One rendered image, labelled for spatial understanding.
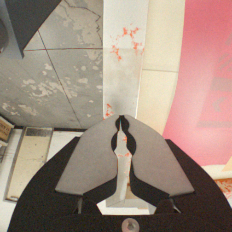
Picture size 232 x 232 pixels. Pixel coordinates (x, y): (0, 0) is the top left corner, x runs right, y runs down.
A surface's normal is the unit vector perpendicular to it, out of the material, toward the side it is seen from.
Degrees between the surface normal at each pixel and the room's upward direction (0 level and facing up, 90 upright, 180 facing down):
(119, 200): 32
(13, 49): 0
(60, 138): 90
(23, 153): 90
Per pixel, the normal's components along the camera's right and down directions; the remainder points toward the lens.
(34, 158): 0.04, -0.48
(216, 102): 0.00, 0.49
